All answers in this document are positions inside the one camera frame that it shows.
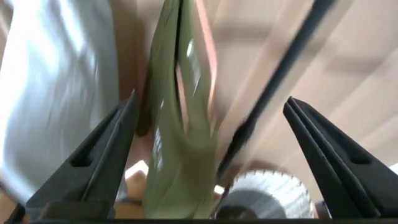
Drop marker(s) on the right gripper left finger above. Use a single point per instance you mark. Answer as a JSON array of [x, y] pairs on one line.
[[96, 174]]

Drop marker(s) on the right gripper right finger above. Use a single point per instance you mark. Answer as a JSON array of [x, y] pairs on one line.
[[345, 177]]

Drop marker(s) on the dark green garment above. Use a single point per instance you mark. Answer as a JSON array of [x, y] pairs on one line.
[[177, 168]]

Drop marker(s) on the pale grey shorts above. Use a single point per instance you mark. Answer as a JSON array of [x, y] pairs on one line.
[[46, 93]]

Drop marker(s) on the pink clothes hanger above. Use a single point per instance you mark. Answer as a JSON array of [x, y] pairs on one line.
[[213, 56]]

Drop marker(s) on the white laundry basket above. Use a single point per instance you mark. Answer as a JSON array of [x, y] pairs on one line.
[[280, 186]]

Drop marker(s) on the black clothes rack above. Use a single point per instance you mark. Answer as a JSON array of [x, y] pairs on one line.
[[289, 59]]

